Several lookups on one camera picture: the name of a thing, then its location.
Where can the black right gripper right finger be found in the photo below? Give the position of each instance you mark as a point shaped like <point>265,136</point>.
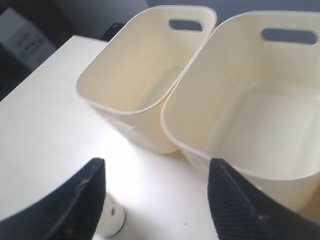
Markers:
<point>240,211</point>

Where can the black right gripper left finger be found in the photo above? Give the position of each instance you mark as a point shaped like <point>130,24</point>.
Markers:
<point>71,212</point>

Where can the white paper cup blue logo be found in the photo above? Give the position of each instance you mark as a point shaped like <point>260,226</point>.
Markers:
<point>112,219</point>

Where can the cream middle plastic bin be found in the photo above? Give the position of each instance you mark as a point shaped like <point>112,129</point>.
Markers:
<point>251,96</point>

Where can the cream plastic bin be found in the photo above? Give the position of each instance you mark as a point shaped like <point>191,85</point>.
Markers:
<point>251,96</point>
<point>129,81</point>

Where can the cream left plastic bin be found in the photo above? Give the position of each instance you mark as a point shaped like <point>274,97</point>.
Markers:
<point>129,81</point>

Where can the white cabinet in background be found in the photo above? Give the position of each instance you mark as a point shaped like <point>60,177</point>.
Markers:
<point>21,37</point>

